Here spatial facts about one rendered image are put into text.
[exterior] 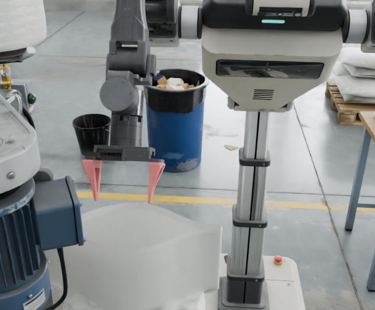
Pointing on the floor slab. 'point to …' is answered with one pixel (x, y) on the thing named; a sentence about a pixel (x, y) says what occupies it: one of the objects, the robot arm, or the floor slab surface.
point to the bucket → (92, 132)
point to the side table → (372, 129)
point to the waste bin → (176, 119)
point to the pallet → (347, 117)
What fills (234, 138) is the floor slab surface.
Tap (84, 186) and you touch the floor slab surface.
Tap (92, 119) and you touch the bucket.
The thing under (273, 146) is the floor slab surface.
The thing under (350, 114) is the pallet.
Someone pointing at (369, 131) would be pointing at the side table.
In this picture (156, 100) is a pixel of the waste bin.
